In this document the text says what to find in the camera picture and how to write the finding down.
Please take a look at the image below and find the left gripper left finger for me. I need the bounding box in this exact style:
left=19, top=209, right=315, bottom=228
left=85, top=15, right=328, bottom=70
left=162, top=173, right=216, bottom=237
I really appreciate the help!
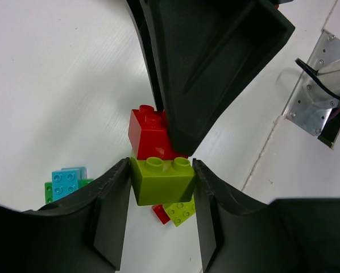
left=0, top=158, right=130, bottom=272

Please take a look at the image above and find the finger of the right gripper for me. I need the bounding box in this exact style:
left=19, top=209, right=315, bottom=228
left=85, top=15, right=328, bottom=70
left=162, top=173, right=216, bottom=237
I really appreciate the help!
left=126, top=0, right=164, bottom=111
left=139, top=1, right=295, bottom=156

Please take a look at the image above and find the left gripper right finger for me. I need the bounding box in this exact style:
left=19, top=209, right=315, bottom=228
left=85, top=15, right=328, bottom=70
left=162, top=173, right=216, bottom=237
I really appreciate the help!
left=193, top=159, right=340, bottom=272

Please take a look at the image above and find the lime and red lego pair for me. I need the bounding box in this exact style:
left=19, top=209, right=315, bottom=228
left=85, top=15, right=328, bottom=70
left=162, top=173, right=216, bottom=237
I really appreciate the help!
left=128, top=105, right=194, bottom=206

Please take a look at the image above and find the blue and green lego stack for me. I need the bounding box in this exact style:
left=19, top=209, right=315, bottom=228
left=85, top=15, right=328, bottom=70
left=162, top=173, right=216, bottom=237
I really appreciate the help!
left=44, top=167, right=93, bottom=204

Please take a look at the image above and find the lime green red lego stack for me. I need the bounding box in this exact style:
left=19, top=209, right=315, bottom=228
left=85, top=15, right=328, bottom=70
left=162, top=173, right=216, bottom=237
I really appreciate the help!
left=152, top=199, right=196, bottom=227

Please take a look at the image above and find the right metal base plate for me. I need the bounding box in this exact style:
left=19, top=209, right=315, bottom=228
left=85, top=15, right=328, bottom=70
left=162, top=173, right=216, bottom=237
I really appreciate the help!
left=284, top=31, right=340, bottom=147

